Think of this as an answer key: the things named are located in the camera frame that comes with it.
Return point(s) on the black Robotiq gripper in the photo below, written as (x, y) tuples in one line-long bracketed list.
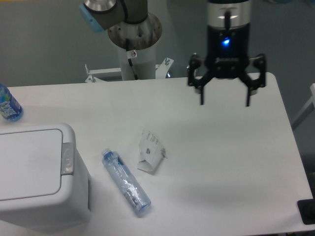
[(227, 49)]

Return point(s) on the white push-button trash can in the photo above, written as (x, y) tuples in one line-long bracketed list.
[(44, 182)]

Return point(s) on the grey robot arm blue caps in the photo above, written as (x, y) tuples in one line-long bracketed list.
[(135, 31)]

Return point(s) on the crumpled white carton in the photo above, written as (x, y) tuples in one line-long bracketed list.
[(152, 151)]

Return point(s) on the clear empty plastic bottle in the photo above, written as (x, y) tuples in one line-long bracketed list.
[(125, 181)]

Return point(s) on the black clamp at table edge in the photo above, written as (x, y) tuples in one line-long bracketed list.
[(307, 211)]

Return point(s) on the blue labelled water bottle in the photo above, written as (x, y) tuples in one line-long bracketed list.
[(10, 108)]

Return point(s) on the white clamp bracket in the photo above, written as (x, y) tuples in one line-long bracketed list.
[(193, 65)]

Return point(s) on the white frame at right edge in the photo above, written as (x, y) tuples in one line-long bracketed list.
[(305, 111)]

